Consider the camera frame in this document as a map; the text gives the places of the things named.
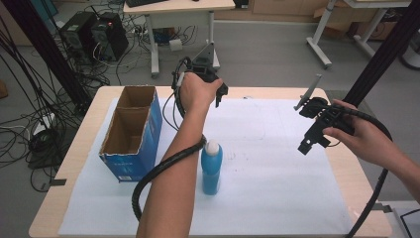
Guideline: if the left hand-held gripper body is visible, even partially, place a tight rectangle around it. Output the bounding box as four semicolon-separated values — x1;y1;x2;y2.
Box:
189;42;230;97

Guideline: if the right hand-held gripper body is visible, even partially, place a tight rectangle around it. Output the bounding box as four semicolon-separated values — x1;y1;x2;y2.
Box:
293;73;357;141

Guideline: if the blue bottle with white cap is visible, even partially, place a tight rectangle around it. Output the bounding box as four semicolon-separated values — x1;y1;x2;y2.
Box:
200;139;224;196

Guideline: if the blue cardboard box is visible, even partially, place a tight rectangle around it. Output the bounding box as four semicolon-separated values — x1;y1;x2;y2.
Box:
98;85;163;183

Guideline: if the person's left hand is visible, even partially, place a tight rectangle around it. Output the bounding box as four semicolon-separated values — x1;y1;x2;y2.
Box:
178;71;224;115

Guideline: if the person's right hand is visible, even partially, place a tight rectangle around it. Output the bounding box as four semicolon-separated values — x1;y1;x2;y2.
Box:
322;98;399;171

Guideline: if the small white box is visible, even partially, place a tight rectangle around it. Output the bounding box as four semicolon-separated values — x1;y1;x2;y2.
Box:
168;38;184;53

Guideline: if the white table mat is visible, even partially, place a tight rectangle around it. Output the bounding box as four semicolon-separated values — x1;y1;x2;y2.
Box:
57;96;355;237

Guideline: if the wooden desk with white legs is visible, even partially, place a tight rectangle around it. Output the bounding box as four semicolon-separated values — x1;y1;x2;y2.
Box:
123;0;237;79

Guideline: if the black metal stand pole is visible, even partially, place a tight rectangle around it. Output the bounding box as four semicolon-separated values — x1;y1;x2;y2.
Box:
2;0;94;112
342;0;420;107

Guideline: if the black keyboard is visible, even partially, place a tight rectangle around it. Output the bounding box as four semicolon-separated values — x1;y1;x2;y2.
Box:
125;0;170;9

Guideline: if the black computer tower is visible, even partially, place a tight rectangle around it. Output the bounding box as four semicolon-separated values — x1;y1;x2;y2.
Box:
58;11;97;52
90;12;130;62

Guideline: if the white power strip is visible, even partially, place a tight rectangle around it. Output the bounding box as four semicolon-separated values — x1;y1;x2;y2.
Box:
32;112;56;136

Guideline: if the black corrugated right gripper cable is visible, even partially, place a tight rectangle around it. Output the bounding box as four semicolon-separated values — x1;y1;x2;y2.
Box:
333;104;394;238

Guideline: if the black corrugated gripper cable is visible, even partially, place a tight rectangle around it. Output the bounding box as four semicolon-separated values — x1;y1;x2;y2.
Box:
131;57;208;222
333;104;394;238

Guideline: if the white frame table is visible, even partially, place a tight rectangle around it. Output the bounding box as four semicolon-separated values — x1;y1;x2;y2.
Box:
305;0;412;69

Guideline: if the black corrugated left gripper cable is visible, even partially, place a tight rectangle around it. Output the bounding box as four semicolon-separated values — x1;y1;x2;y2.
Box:
131;57;208;222

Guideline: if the bundle of black floor cables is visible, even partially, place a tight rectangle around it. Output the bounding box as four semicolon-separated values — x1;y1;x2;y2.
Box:
0;16;112;193

